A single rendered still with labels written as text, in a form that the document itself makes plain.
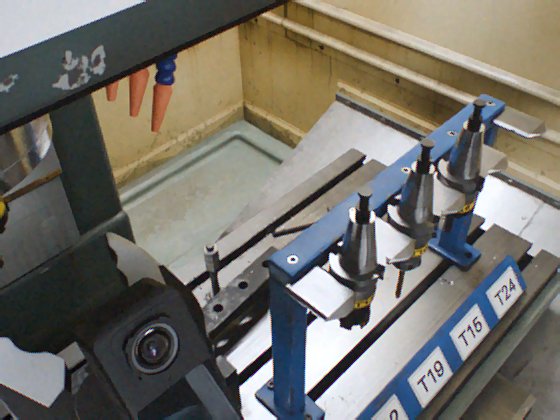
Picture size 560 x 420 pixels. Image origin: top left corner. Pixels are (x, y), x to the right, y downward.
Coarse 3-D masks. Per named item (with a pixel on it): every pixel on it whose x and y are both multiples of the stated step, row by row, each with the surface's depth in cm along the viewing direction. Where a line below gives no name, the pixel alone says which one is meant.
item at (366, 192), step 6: (366, 186) 59; (360, 192) 59; (366, 192) 59; (372, 192) 59; (360, 198) 59; (366, 198) 59; (360, 204) 60; (366, 204) 59; (360, 210) 60; (366, 210) 60; (354, 216) 61; (360, 216) 60; (366, 216) 60
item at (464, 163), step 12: (468, 132) 72; (480, 132) 72; (456, 144) 74; (468, 144) 73; (480, 144) 73; (456, 156) 74; (468, 156) 73; (480, 156) 74; (456, 168) 75; (468, 168) 74; (480, 168) 75
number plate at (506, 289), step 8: (504, 272) 99; (512, 272) 100; (504, 280) 98; (512, 280) 100; (496, 288) 97; (504, 288) 98; (512, 288) 99; (520, 288) 100; (488, 296) 96; (496, 296) 97; (504, 296) 98; (512, 296) 99; (496, 304) 97; (504, 304) 98; (496, 312) 97; (504, 312) 98
